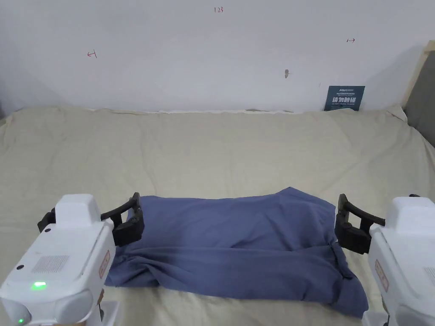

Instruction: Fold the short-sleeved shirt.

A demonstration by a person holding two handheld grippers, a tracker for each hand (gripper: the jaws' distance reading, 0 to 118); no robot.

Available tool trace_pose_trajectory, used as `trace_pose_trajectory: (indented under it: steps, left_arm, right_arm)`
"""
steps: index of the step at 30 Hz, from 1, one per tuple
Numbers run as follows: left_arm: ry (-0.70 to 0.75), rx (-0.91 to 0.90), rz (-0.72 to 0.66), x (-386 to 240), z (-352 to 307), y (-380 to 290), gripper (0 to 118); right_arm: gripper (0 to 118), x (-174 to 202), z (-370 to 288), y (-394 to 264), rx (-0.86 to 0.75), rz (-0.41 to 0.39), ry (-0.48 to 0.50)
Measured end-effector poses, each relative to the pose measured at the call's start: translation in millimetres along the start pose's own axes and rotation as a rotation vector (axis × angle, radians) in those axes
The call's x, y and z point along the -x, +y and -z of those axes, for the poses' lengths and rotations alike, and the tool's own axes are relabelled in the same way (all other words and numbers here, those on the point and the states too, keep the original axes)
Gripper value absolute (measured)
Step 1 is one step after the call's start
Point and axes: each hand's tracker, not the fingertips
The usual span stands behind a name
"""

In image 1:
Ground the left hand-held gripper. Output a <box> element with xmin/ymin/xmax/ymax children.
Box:
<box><xmin>0</xmin><ymin>192</ymin><xmax>146</xmax><ymax>326</ymax></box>

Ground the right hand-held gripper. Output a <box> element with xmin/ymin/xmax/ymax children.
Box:
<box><xmin>334</xmin><ymin>193</ymin><xmax>435</xmax><ymax>326</ymax></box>

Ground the dark blue garment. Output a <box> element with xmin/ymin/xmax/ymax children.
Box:
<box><xmin>103</xmin><ymin>186</ymin><xmax>369</xmax><ymax>320</ymax></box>

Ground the bed with beige sheet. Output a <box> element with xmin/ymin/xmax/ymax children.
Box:
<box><xmin>0</xmin><ymin>103</ymin><xmax>435</xmax><ymax>326</ymax></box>

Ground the dark blue sign card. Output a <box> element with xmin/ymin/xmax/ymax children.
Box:
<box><xmin>324</xmin><ymin>85</ymin><xmax>366</xmax><ymax>112</ymax></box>

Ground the grey padded headboard, wooden frame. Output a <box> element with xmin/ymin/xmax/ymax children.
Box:
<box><xmin>401</xmin><ymin>40</ymin><xmax>435</xmax><ymax>148</ymax></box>

